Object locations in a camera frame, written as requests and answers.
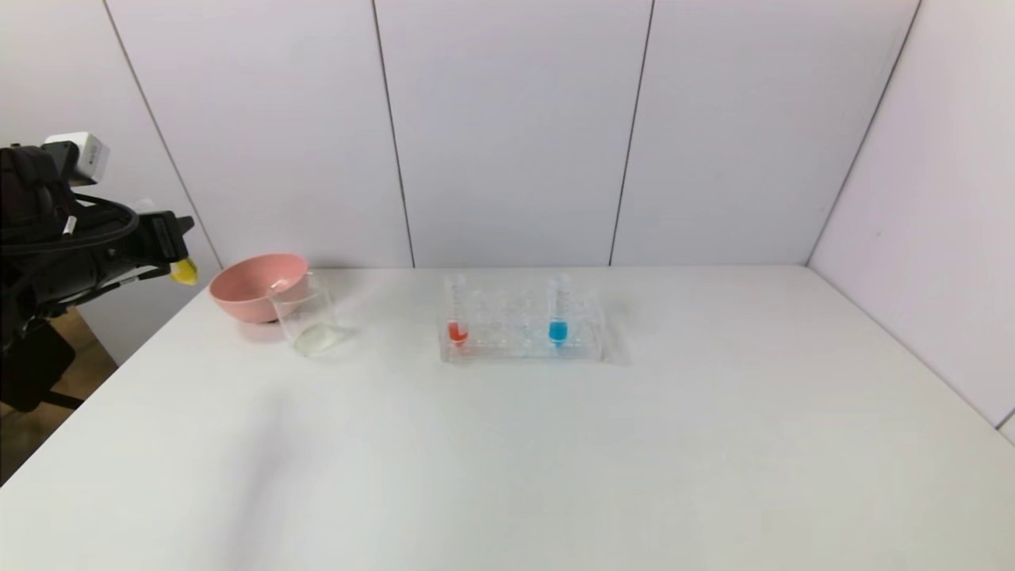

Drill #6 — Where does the clear glass beaker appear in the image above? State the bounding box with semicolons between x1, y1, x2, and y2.
268;272;347;356

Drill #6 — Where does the test tube with blue pigment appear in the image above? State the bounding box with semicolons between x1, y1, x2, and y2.
547;274;573;348

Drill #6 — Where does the test tube with yellow pigment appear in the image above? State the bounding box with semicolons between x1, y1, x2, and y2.
133;198;199;286

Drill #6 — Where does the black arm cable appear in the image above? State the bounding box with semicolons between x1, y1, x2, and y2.
0;194;140;255

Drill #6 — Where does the clear plastic test tube rack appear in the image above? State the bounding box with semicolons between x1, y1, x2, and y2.
436;274;610;366

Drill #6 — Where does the pink bowl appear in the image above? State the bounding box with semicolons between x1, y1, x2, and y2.
209;254;310;324

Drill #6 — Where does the black chair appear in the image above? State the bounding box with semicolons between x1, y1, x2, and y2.
0;317;84;413

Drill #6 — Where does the test tube with red pigment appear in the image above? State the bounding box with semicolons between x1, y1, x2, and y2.
444;274;471;347

